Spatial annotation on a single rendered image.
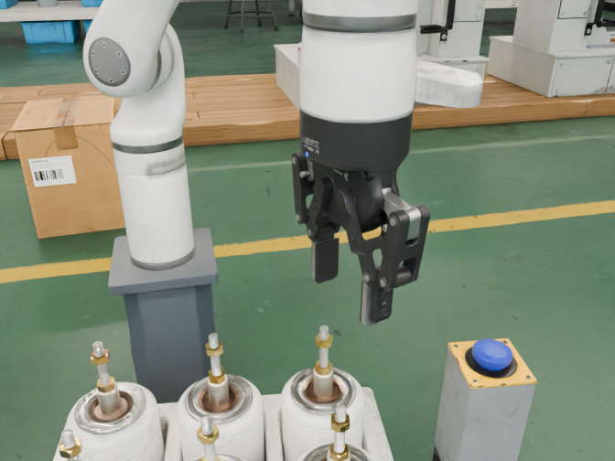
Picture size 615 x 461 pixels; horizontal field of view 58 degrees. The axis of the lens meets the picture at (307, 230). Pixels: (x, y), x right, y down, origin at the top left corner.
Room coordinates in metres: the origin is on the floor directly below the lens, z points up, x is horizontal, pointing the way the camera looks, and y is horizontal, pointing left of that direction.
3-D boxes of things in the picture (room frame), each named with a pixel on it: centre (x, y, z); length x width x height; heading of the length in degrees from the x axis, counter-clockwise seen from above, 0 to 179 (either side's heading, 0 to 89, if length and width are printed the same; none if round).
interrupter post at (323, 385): (0.48, -0.02, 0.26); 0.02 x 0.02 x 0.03
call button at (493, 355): (0.46, -0.19, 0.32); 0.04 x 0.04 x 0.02
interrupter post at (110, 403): (0.46, 0.22, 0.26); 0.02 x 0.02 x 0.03
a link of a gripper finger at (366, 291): (0.34, -0.05, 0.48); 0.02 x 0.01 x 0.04; 120
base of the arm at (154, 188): (0.71, 0.21, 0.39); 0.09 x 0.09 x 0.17; 13
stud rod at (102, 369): (0.46, 0.22, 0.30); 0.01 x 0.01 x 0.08
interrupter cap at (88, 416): (0.46, 0.22, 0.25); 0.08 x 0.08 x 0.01
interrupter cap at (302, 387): (0.48, -0.02, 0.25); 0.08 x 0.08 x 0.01
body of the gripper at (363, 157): (0.37, -0.03, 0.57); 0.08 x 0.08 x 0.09
